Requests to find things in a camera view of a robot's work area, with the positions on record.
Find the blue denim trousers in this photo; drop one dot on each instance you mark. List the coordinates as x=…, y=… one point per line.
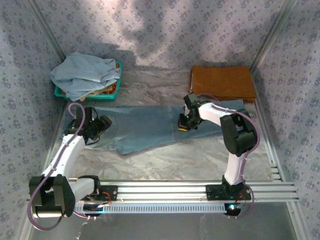
x=150, y=125

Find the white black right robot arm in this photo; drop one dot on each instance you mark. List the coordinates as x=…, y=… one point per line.
x=212, y=115

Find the left controller board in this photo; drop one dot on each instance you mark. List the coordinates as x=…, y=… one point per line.
x=93, y=209

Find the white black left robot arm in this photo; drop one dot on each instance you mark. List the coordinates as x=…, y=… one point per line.
x=70, y=150

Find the controller board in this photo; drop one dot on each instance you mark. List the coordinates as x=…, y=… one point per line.
x=93, y=209
x=232, y=208

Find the right controller board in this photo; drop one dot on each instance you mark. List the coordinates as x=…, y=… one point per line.
x=232, y=208

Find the folded brown trousers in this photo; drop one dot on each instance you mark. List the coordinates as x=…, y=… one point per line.
x=222, y=83

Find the aluminium frame post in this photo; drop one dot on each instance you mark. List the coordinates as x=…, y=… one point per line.
x=272, y=30

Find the teal plastic basket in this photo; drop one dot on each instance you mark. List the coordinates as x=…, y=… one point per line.
x=105, y=97

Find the orange patterned garment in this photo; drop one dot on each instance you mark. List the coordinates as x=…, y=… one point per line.
x=111, y=88

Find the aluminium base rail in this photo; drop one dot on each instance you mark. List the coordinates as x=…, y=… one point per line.
x=162, y=191

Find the light blue trousers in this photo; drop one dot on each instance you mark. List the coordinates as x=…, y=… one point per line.
x=82, y=75

